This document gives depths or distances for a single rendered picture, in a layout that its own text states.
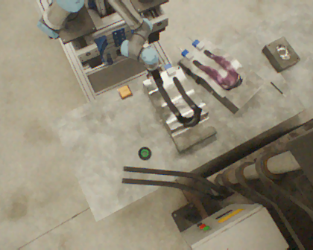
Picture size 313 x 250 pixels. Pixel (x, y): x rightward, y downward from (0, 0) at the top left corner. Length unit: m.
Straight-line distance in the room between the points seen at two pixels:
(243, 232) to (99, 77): 1.91
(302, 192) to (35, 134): 2.30
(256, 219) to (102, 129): 1.08
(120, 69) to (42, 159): 1.09
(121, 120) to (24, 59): 1.62
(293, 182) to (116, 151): 1.05
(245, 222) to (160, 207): 1.49
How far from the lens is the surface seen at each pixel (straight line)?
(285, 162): 0.88
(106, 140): 1.72
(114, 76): 2.53
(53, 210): 2.61
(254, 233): 1.05
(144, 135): 1.71
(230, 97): 1.73
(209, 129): 1.69
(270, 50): 2.02
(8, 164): 2.81
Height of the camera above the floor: 2.46
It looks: 74 degrees down
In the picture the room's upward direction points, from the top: 2 degrees clockwise
